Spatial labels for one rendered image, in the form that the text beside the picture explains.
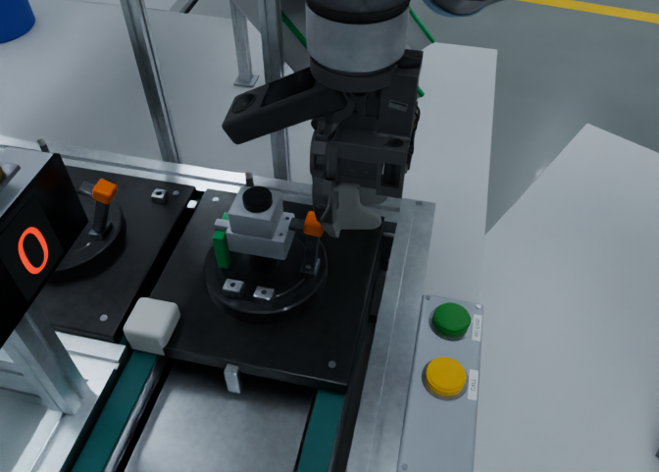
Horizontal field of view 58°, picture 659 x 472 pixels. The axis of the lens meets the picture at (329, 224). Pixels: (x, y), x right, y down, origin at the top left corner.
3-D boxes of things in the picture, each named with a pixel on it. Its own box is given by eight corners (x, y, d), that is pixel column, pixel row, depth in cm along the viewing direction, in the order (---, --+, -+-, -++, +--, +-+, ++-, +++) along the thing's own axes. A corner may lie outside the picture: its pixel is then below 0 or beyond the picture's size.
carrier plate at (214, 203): (384, 227, 77) (385, 215, 75) (346, 395, 61) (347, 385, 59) (209, 197, 80) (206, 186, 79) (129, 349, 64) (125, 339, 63)
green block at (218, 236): (231, 261, 68) (226, 232, 64) (228, 269, 67) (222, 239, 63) (222, 259, 68) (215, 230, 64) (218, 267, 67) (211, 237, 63)
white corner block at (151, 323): (184, 323, 67) (178, 301, 64) (169, 358, 64) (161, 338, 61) (146, 315, 67) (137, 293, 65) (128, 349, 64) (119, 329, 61)
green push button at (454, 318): (469, 315, 67) (472, 305, 66) (466, 345, 65) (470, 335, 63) (433, 308, 68) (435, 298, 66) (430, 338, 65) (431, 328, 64)
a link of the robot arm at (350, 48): (292, 18, 41) (321, -33, 46) (295, 76, 44) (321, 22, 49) (402, 30, 39) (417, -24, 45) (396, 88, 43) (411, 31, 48)
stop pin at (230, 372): (243, 384, 64) (239, 365, 61) (240, 393, 63) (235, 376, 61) (231, 382, 64) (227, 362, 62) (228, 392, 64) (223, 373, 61)
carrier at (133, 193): (198, 196, 81) (181, 122, 71) (117, 347, 65) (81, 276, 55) (37, 170, 84) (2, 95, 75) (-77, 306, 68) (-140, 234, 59)
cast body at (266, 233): (296, 232, 66) (293, 185, 61) (285, 261, 63) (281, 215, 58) (224, 219, 67) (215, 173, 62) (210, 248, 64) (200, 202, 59)
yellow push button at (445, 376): (464, 369, 63) (468, 359, 61) (461, 404, 60) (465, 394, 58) (427, 362, 63) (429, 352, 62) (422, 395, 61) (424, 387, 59)
